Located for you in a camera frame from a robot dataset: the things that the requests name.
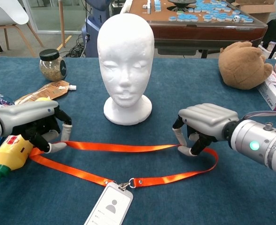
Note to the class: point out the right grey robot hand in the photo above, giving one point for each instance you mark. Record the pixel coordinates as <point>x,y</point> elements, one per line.
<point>210,114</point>

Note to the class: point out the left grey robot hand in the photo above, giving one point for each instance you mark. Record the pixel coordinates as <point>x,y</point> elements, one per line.
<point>27,112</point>

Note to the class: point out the white ID badge holder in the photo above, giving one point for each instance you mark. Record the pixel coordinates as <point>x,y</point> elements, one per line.
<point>109,206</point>

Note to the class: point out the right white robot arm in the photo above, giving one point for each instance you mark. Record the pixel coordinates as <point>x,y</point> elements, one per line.
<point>264,143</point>

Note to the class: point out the white foam mannequin head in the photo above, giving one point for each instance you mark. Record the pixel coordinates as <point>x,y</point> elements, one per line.
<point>126,58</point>

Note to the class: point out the brown spout pouch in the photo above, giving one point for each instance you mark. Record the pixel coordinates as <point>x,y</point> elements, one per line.
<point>53,90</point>

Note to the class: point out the yellow bottle green cap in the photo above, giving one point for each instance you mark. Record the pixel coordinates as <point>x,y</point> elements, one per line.
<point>11,157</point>

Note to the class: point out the glass jar black lid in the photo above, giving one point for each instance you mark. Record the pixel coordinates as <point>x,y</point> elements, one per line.
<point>52,70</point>

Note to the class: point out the brown plush toy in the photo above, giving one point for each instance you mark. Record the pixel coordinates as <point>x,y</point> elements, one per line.
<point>243,68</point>

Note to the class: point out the brown mahjong table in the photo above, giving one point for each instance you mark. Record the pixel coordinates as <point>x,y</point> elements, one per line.
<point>199,32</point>

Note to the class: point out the wooden pole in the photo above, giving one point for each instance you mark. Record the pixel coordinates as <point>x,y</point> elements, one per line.
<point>61,23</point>

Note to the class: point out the white face mahjong tile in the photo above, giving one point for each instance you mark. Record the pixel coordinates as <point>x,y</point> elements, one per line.
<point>236,18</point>

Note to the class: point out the blue mahjong tile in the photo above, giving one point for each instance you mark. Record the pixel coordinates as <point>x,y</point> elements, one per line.
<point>172,18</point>

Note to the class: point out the white chair wooden legs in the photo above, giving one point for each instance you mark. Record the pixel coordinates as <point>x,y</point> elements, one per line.
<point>4,11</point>

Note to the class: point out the blue grey machine base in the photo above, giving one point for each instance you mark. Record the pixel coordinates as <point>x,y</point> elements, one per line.
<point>93,30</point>

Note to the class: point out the black round table dome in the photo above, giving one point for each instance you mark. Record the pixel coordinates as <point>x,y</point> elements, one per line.
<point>181,5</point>

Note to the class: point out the brown cardboard box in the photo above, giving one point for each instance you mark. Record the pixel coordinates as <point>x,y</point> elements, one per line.
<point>255,9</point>

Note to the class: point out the white upright tile stack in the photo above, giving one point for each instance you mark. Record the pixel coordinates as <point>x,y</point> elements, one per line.
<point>148,5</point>

